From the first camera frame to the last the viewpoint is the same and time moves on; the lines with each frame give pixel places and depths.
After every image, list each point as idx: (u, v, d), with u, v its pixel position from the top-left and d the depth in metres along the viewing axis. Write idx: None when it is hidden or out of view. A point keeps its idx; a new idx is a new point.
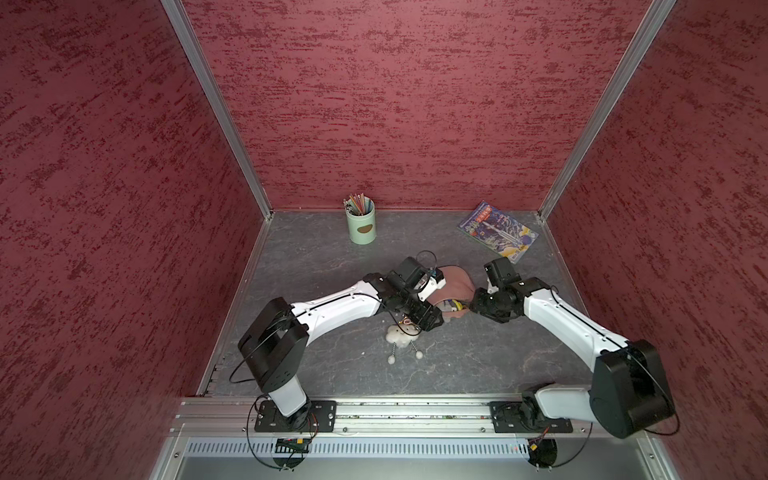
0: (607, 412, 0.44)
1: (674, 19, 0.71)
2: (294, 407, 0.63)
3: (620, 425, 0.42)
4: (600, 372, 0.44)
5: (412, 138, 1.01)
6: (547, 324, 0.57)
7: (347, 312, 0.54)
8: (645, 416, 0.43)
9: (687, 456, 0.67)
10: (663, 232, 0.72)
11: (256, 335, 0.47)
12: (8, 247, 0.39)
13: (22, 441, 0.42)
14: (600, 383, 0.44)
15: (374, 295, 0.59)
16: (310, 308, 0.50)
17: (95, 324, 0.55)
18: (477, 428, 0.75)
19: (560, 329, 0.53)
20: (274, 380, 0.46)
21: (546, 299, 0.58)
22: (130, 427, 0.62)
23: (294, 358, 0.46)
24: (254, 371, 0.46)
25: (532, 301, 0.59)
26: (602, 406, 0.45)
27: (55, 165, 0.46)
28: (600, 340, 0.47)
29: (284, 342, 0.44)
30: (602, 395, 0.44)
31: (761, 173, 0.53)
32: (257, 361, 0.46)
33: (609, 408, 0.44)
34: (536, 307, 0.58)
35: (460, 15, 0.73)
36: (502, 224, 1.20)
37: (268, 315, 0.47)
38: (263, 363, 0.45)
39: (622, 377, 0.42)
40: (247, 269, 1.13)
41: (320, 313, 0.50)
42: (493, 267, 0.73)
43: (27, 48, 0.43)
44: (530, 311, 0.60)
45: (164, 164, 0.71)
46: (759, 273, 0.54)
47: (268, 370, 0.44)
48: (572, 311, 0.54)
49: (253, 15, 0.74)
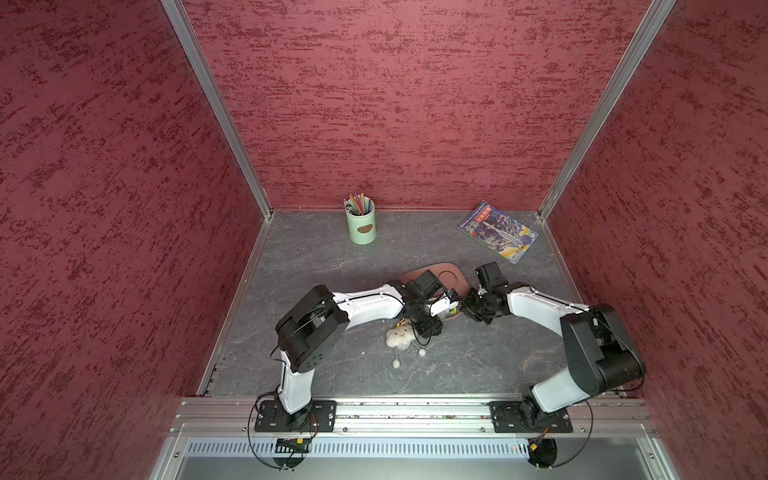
0: (580, 372, 0.48)
1: (674, 19, 0.71)
2: (300, 403, 0.64)
3: (591, 381, 0.46)
4: (565, 332, 0.49)
5: (412, 139, 1.01)
6: (526, 313, 0.63)
7: (376, 310, 0.59)
8: (610, 369, 0.46)
9: (686, 455, 0.67)
10: (663, 232, 0.72)
11: (295, 318, 0.51)
12: (8, 247, 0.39)
13: (22, 441, 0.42)
14: (567, 344, 0.49)
15: (398, 299, 0.63)
16: (349, 298, 0.55)
17: (95, 324, 0.55)
18: (477, 428, 0.75)
19: (536, 314, 0.60)
20: (308, 361, 0.49)
21: (522, 289, 0.67)
22: (130, 427, 0.62)
23: (332, 342, 0.50)
24: (290, 353, 0.49)
25: (512, 295, 0.66)
26: (574, 367, 0.49)
27: (54, 165, 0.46)
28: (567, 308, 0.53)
29: (326, 326, 0.48)
30: (572, 355, 0.49)
31: (761, 173, 0.53)
32: (294, 342, 0.49)
33: (578, 366, 0.48)
34: (514, 300, 0.66)
35: (461, 15, 0.73)
36: (502, 224, 1.20)
37: (308, 301, 0.51)
38: (301, 344, 0.49)
39: (580, 333, 0.47)
40: (247, 269, 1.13)
41: (355, 305, 0.54)
42: (484, 271, 0.79)
43: (27, 48, 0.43)
44: (511, 307, 0.67)
45: (164, 164, 0.71)
46: (759, 273, 0.54)
47: (306, 351, 0.48)
48: (545, 296, 0.60)
49: (253, 15, 0.74)
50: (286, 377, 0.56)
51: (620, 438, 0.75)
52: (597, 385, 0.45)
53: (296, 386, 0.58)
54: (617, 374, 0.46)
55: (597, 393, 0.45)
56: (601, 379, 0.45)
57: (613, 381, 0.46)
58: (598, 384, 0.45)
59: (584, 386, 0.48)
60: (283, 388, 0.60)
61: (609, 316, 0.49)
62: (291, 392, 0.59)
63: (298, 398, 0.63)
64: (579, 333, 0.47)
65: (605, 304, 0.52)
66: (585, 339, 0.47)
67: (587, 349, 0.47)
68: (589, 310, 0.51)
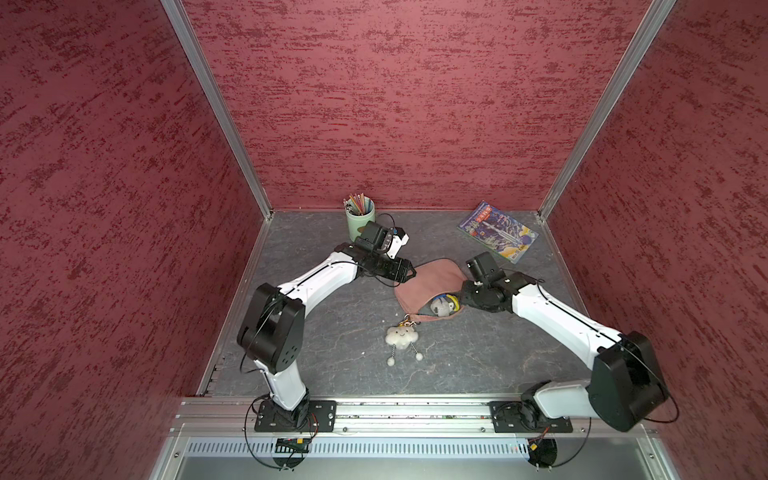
0: (607, 407, 0.45)
1: (674, 19, 0.71)
2: (296, 399, 0.64)
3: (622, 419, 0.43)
4: (599, 371, 0.43)
5: (412, 139, 1.01)
6: (537, 320, 0.56)
7: (330, 283, 0.58)
8: (642, 406, 0.43)
9: (686, 455, 0.67)
10: (663, 232, 0.72)
11: (252, 325, 0.49)
12: (8, 247, 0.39)
13: (22, 441, 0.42)
14: (599, 382, 0.44)
15: (351, 261, 0.63)
16: (297, 285, 0.53)
17: (95, 324, 0.55)
18: (477, 428, 0.75)
19: (550, 324, 0.53)
20: (284, 357, 0.49)
21: (534, 295, 0.57)
22: (130, 427, 0.62)
23: (298, 331, 0.50)
24: (261, 357, 0.48)
25: (521, 300, 0.58)
26: (600, 401, 0.46)
27: (55, 165, 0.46)
28: (595, 337, 0.47)
29: (285, 320, 0.47)
30: (602, 392, 0.44)
31: (761, 173, 0.53)
32: (260, 345, 0.48)
33: (608, 403, 0.44)
34: (524, 304, 0.57)
35: (461, 15, 0.73)
36: (502, 224, 1.20)
37: (259, 302, 0.48)
38: (268, 345, 0.48)
39: (619, 375, 0.42)
40: (247, 269, 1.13)
41: (307, 287, 0.53)
42: (477, 263, 0.69)
43: (27, 47, 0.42)
44: (516, 308, 0.59)
45: (164, 164, 0.71)
46: (759, 273, 0.54)
47: (277, 351, 0.47)
48: (561, 307, 0.53)
49: (253, 15, 0.74)
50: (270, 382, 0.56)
51: (620, 438, 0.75)
52: (628, 424, 0.42)
53: (283, 385, 0.58)
54: (646, 410, 0.44)
55: (622, 428, 0.43)
56: (633, 419, 0.43)
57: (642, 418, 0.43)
58: (631, 424, 0.43)
59: (609, 420, 0.45)
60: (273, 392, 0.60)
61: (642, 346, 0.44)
62: (282, 393, 0.59)
63: (291, 396, 0.63)
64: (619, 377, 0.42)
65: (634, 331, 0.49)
66: (623, 383, 0.42)
67: (625, 392, 0.42)
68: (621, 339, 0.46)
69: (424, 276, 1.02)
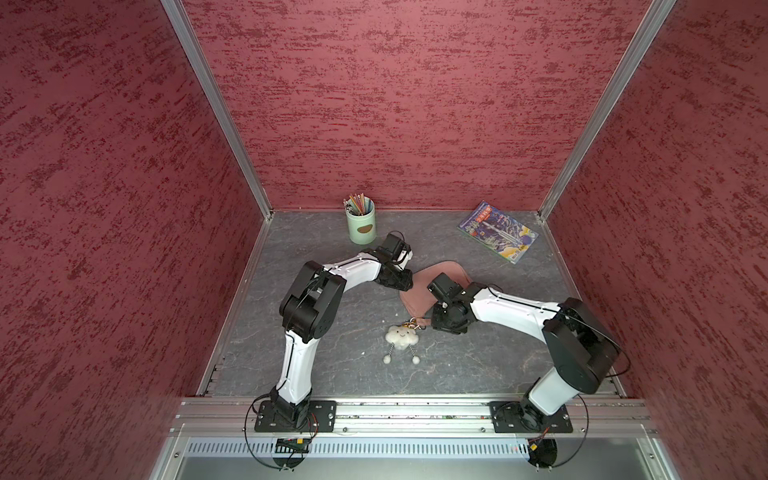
0: (574, 375, 0.47)
1: (673, 19, 0.71)
2: (303, 391, 0.66)
3: (587, 381, 0.46)
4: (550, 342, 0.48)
5: (412, 139, 1.01)
6: (496, 317, 0.61)
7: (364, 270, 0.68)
8: (599, 364, 0.47)
9: (686, 455, 0.67)
10: (663, 232, 0.72)
11: (296, 295, 0.56)
12: (8, 247, 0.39)
13: (22, 441, 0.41)
14: (555, 353, 0.48)
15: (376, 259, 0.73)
16: (337, 265, 0.62)
17: (95, 324, 0.55)
18: (477, 428, 0.75)
19: (507, 317, 0.58)
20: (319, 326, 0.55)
21: (485, 296, 0.63)
22: (130, 427, 0.62)
23: (336, 303, 0.57)
24: (299, 325, 0.55)
25: (479, 305, 0.63)
26: (566, 371, 0.48)
27: (55, 165, 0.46)
28: (540, 313, 0.52)
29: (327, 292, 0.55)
30: (562, 362, 0.48)
31: (761, 173, 0.53)
32: (302, 315, 0.55)
33: (571, 371, 0.47)
34: (481, 307, 0.63)
35: (461, 15, 0.73)
36: (502, 224, 1.20)
37: (303, 277, 0.57)
38: (308, 316, 0.54)
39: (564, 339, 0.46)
40: (247, 269, 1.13)
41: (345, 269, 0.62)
42: (435, 285, 0.76)
43: (27, 48, 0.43)
44: (477, 313, 0.64)
45: (164, 164, 0.71)
46: (759, 273, 0.54)
47: (315, 320, 0.54)
48: (511, 299, 0.58)
49: (253, 15, 0.74)
50: (295, 360, 0.59)
51: (620, 438, 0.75)
52: (594, 384, 0.45)
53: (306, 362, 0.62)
54: (605, 366, 0.47)
55: (594, 391, 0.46)
56: (596, 378, 0.46)
57: (605, 374, 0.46)
58: (595, 382, 0.45)
59: (582, 387, 0.47)
60: (289, 377, 0.62)
61: (580, 309, 0.49)
62: (302, 372, 0.63)
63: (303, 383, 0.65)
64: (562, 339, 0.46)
65: (571, 298, 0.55)
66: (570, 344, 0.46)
67: (577, 353, 0.46)
68: (561, 307, 0.51)
69: (429, 278, 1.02)
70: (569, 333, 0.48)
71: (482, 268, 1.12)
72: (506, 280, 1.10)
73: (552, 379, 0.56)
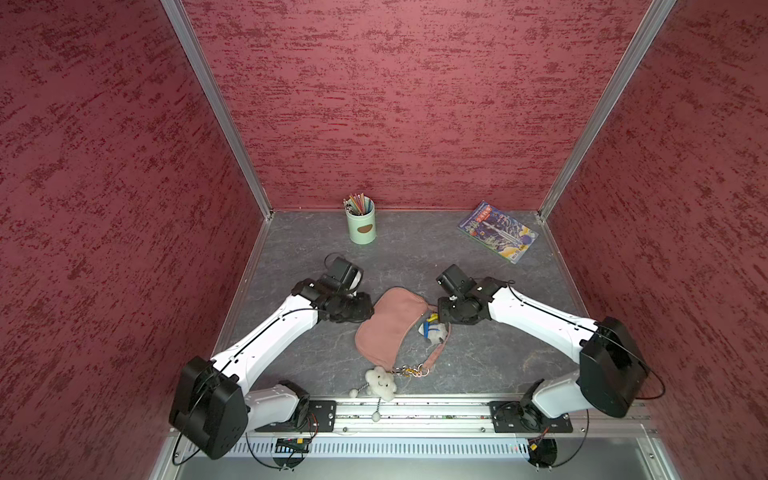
0: (599, 397, 0.46)
1: (674, 19, 0.71)
2: (289, 411, 0.63)
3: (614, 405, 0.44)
4: (584, 363, 0.44)
5: (412, 139, 1.01)
6: (517, 322, 0.56)
7: (279, 342, 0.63)
8: (631, 391, 0.44)
9: (686, 456, 0.67)
10: (663, 232, 0.72)
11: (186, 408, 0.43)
12: (8, 247, 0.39)
13: (22, 441, 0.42)
14: (587, 374, 0.45)
15: (308, 307, 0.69)
16: (236, 355, 0.45)
17: (95, 324, 0.55)
18: (477, 428, 0.75)
19: (529, 325, 0.54)
20: (220, 442, 0.42)
21: (508, 300, 0.57)
22: (130, 427, 0.62)
23: (236, 411, 0.42)
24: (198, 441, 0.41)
25: (499, 307, 0.58)
26: (592, 391, 0.46)
27: (55, 165, 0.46)
28: (575, 331, 0.47)
29: (219, 403, 0.39)
30: (592, 384, 0.45)
31: (761, 173, 0.53)
32: (196, 431, 0.41)
33: (600, 392, 0.45)
34: (500, 310, 0.58)
35: (461, 15, 0.73)
36: (502, 224, 1.20)
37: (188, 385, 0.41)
38: (205, 432, 0.40)
39: (604, 363, 0.43)
40: (247, 269, 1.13)
41: (249, 355, 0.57)
42: (447, 279, 0.70)
43: (27, 47, 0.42)
44: (494, 313, 0.59)
45: (164, 164, 0.71)
46: (759, 273, 0.54)
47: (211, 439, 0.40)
48: (536, 306, 0.54)
49: (253, 15, 0.74)
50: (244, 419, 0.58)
51: (620, 438, 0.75)
52: (622, 409, 0.43)
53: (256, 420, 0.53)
54: (633, 390, 0.45)
55: (617, 414, 0.44)
56: (625, 402, 0.44)
57: (632, 399, 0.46)
58: (623, 408, 0.43)
59: (605, 408, 0.46)
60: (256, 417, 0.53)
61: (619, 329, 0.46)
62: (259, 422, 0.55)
63: (278, 414, 0.61)
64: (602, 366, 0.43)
65: (609, 317, 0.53)
66: (608, 371, 0.43)
67: (612, 377, 0.43)
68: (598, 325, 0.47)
69: (383, 316, 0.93)
70: (608, 360, 0.44)
71: (482, 268, 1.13)
72: (506, 280, 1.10)
73: (562, 388, 0.56)
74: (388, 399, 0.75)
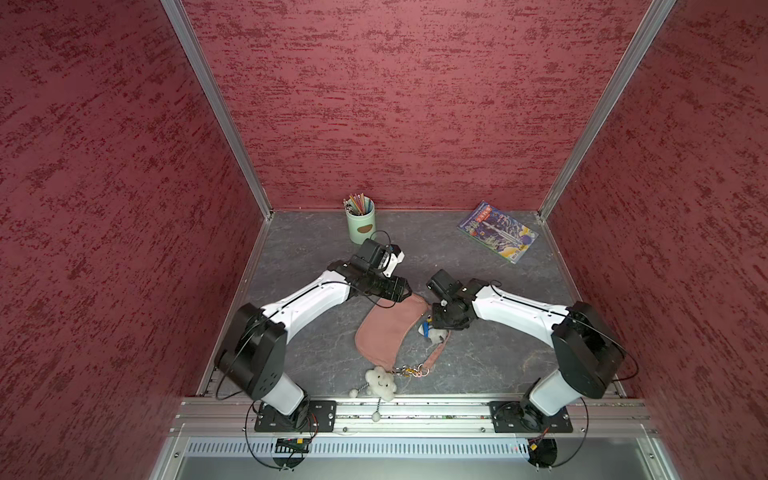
0: (579, 381, 0.47)
1: (674, 19, 0.71)
2: (293, 404, 0.64)
3: (593, 387, 0.45)
4: (559, 347, 0.46)
5: (412, 139, 1.01)
6: (498, 316, 0.59)
7: (317, 303, 0.54)
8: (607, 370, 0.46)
9: (686, 456, 0.67)
10: (663, 232, 0.72)
11: (231, 348, 0.46)
12: (8, 247, 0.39)
13: (22, 441, 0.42)
14: (562, 357, 0.47)
15: (342, 281, 0.60)
16: (282, 307, 0.50)
17: (95, 324, 0.55)
18: (477, 428, 0.75)
19: (509, 318, 0.57)
20: (261, 385, 0.46)
21: (489, 296, 0.61)
22: (130, 427, 0.62)
23: (277, 358, 0.46)
24: (239, 382, 0.45)
25: (481, 303, 0.61)
26: (572, 376, 0.48)
27: (54, 165, 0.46)
28: (547, 316, 0.50)
29: (263, 344, 0.44)
30: (569, 368, 0.47)
31: (761, 173, 0.53)
32: (241, 371, 0.45)
33: (578, 375, 0.47)
34: (483, 307, 0.61)
35: (461, 15, 0.73)
36: (502, 224, 1.20)
37: (238, 325, 0.46)
38: (246, 372, 0.44)
39: (575, 344, 0.45)
40: (247, 269, 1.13)
41: (292, 310, 0.50)
42: (435, 283, 0.74)
43: (27, 47, 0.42)
44: (479, 312, 0.62)
45: (164, 164, 0.71)
46: (759, 273, 0.54)
47: (253, 379, 0.44)
48: (514, 299, 0.57)
49: (253, 16, 0.74)
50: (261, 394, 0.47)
51: (620, 438, 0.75)
52: (601, 390, 0.45)
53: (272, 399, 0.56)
54: (611, 371, 0.47)
55: (599, 397, 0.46)
56: (602, 383, 0.45)
57: (610, 378, 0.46)
58: (601, 388, 0.45)
59: (587, 393, 0.47)
60: None
61: (589, 312, 0.48)
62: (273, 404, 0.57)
63: (287, 403, 0.62)
64: (572, 345, 0.45)
65: (579, 302, 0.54)
66: (579, 350, 0.45)
67: (586, 359, 0.45)
68: (570, 310, 0.49)
69: (382, 316, 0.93)
70: (579, 339, 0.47)
71: (482, 268, 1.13)
72: (506, 280, 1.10)
73: (552, 381, 0.57)
74: (388, 399, 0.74)
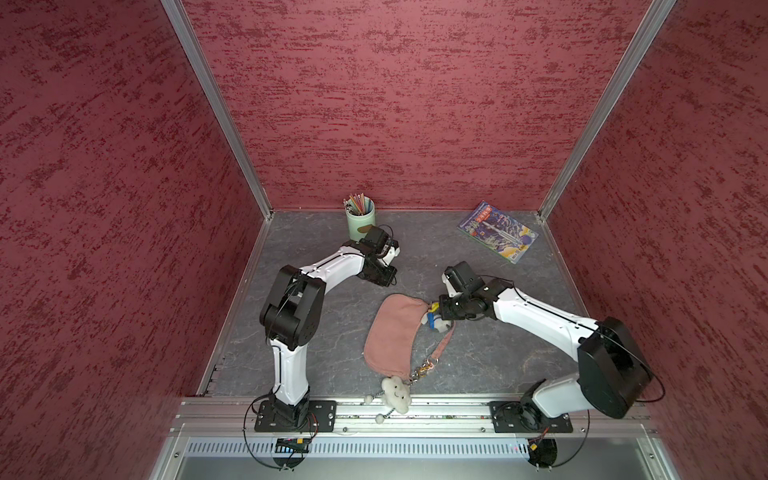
0: (601, 396, 0.45)
1: (674, 19, 0.71)
2: (299, 392, 0.65)
3: (615, 406, 0.44)
4: (585, 361, 0.44)
5: (412, 138, 1.01)
6: (520, 322, 0.57)
7: (342, 269, 0.63)
8: (633, 392, 0.44)
9: (687, 456, 0.67)
10: (663, 232, 0.72)
11: (275, 302, 0.53)
12: (8, 247, 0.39)
13: (22, 441, 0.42)
14: (586, 372, 0.45)
15: (359, 253, 0.69)
16: (317, 266, 0.59)
17: (95, 324, 0.55)
18: (477, 428, 0.75)
19: (534, 324, 0.54)
20: (303, 332, 0.52)
21: (511, 299, 0.59)
22: (130, 427, 0.62)
23: (317, 310, 0.54)
24: (284, 332, 0.52)
25: (502, 305, 0.59)
26: (592, 391, 0.46)
27: (54, 165, 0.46)
28: (575, 329, 0.48)
29: (306, 300, 0.52)
30: (592, 383, 0.45)
31: (761, 173, 0.53)
32: (284, 322, 0.52)
33: (601, 391, 0.45)
34: (505, 309, 0.59)
35: (460, 15, 0.73)
36: (502, 224, 1.20)
37: (281, 282, 0.53)
38: (291, 322, 0.52)
39: (603, 361, 0.44)
40: (247, 269, 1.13)
41: (325, 271, 0.58)
42: (455, 275, 0.71)
43: (27, 47, 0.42)
44: (499, 314, 0.61)
45: (164, 164, 0.71)
46: (759, 273, 0.54)
47: (299, 326, 0.51)
48: (539, 305, 0.55)
49: (253, 16, 0.74)
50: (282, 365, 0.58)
51: (620, 438, 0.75)
52: (623, 410, 0.43)
53: (293, 371, 0.60)
54: (636, 392, 0.45)
55: (618, 415, 0.44)
56: (626, 404, 0.44)
57: (634, 401, 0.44)
58: (624, 408, 0.43)
59: (606, 409, 0.46)
60: (281, 380, 0.61)
61: (619, 331, 0.46)
62: (290, 379, 0.60)
63: (298, 385, 0.64)
64: (601, 363, 0.43)
65: (610, 317, 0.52)
66: (607, 369, 0.44)
67: (614, 377, 0.44)
68: (598, 326, 0.47)
69: (383, 325, 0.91)
70: (607, 358, 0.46)
71: (482, 268, 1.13)
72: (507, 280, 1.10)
73: (564, 388, 0.55)
74: (402, 412, 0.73)
